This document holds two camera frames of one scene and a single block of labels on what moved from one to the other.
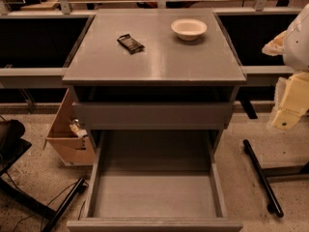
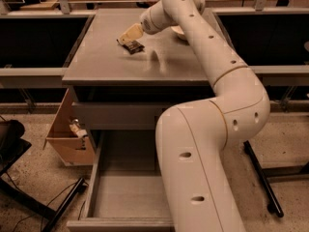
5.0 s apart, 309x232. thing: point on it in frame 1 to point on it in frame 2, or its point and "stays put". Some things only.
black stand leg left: x=81 y=184 stays put
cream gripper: x=297 y=43 to x=147 y=23
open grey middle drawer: x=154 y=181 stays put
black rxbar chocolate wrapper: x=127 y=43 stays put
